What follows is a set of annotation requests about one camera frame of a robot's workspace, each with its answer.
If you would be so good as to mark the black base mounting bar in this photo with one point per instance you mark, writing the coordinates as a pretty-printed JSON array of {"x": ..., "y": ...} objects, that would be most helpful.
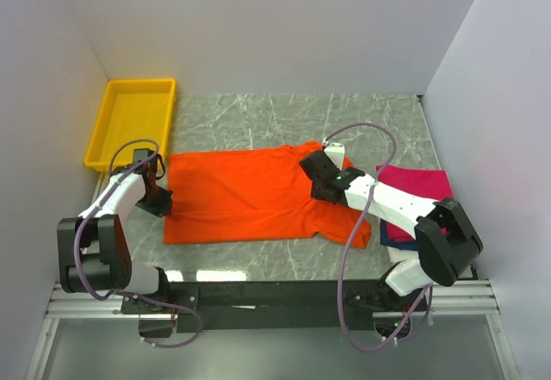
[{"x": 288, "y": 304}]

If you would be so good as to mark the yellow plastic tray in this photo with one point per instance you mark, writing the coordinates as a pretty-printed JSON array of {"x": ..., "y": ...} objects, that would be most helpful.
[{"x": 131, "y": 109}]

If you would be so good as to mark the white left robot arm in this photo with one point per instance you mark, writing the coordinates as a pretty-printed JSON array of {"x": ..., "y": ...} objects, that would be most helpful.
[{"x": 92, "y": 248}]

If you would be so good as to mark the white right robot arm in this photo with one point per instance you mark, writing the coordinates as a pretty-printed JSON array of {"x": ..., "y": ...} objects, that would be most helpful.
[{"x": 447, "y": 241}]

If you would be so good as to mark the navy blue folded t shirt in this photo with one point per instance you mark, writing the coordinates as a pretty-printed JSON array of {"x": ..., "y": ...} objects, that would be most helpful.
[{"x": 403, "y": 245}]

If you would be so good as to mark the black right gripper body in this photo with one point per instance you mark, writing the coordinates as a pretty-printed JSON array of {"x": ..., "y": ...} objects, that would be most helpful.
[{"x": 316, "y": 191}]

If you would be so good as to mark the magenta folded t shirt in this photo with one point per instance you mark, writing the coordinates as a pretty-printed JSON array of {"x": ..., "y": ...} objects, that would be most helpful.
[{"x": 432, "y": 184}]

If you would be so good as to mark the orange t shirt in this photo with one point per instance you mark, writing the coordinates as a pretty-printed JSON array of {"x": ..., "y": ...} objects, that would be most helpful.
[{"x": 250, "y": 195}]

